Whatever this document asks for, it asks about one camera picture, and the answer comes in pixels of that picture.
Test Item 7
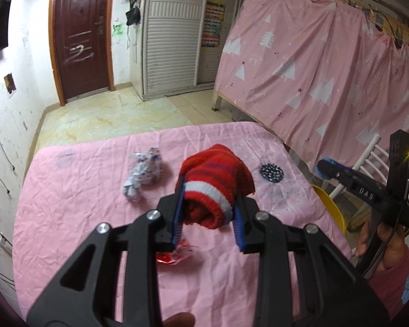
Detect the dark red wooden door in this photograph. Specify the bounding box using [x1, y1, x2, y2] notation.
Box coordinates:
[49, 0, 115, 105]

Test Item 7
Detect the white louvered wardrobe door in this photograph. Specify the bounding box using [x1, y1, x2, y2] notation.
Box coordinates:
[142, 0, 206, 100]

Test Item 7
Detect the person left hand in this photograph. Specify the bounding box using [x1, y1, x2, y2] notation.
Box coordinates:
[163, 312, 196, 327]

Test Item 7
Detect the pink tree-print curtain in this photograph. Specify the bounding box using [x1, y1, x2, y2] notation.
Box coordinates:
[215, 0, 409, 167]

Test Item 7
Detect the colourful wall chart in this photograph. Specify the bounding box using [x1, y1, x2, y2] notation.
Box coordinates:
[202, 1, 225, 48]

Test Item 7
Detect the crumpled silver dotted wrapper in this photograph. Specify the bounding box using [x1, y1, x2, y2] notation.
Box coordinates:
[122, 147, 162, 202]

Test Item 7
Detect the person right hand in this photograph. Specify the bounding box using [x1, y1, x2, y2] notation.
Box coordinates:
[354, 222, 407, 273]

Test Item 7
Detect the red candy wrapper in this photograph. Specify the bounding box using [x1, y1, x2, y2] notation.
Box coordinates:
[157, 239, 195, 265]

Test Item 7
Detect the pink bed sheet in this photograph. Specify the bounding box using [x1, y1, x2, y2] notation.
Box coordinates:
[12, 122, 351, 326]

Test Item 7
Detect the red striped sock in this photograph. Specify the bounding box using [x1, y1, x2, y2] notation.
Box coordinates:
[179, 144, 255, 229]

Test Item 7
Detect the black hanging bag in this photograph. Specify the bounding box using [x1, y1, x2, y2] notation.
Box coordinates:
[125, 6, 141, 27]

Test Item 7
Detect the white metal chair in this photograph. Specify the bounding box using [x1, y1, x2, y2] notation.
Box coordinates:
[329, 133, 396, 200]

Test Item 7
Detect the wall socket plate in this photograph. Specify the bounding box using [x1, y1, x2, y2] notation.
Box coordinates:
[4, 73, 17, 95]

